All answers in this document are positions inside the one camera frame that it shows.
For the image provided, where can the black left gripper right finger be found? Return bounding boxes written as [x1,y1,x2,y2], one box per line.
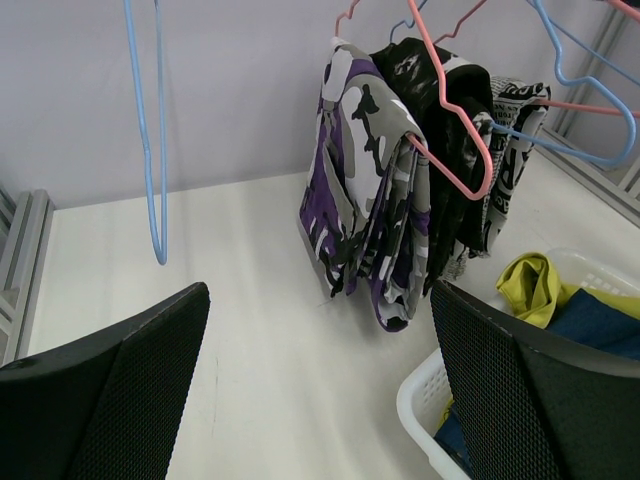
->
[430,281,639,479]

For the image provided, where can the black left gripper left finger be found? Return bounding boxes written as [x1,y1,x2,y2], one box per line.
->
[1,282,210,479]

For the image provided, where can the yellow trousers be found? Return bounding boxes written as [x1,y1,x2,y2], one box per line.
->
[437,252,640,431]

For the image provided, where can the light blue wire hanger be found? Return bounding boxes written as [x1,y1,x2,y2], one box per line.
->
[122,0,170,266]

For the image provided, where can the navy blue denim trousers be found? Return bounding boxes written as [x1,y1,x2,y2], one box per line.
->
[435,289,639,472]

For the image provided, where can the blue hanger with navy trousers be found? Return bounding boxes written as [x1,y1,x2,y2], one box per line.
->
[529,1,639,126]

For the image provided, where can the pink hanger with camouflage trousers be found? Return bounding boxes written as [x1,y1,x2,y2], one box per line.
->
[332,0,496,202]

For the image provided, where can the purple camouflage trousers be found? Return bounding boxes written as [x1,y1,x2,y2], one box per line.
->
[299,37,430,332]

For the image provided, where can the newsprint patterned trousers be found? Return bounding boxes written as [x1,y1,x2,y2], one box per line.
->
[442,76,552,281]

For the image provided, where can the black white patterned trousers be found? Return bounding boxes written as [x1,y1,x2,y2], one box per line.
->
[371,37,493,290]

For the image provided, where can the blue hanger with black trousers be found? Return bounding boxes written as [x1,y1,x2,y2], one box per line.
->
[390,1,639,167]

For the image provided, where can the pink hanger with newsprint trousers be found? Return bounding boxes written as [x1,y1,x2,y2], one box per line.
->
[442,1,616,101]

